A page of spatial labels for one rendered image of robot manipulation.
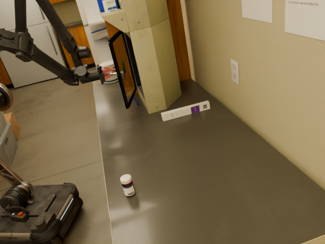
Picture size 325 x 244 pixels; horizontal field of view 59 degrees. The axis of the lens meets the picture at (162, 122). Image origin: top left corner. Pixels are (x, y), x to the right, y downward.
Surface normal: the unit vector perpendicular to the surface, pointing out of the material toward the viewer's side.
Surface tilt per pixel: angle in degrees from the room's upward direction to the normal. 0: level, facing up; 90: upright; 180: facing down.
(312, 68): 90
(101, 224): 0
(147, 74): 90
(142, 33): 90
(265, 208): 0
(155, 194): 0
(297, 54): 90
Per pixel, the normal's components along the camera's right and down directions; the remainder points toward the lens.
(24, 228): -0.18, -0.87
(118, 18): 0.25, 0.42
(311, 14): -0.95, 0.28
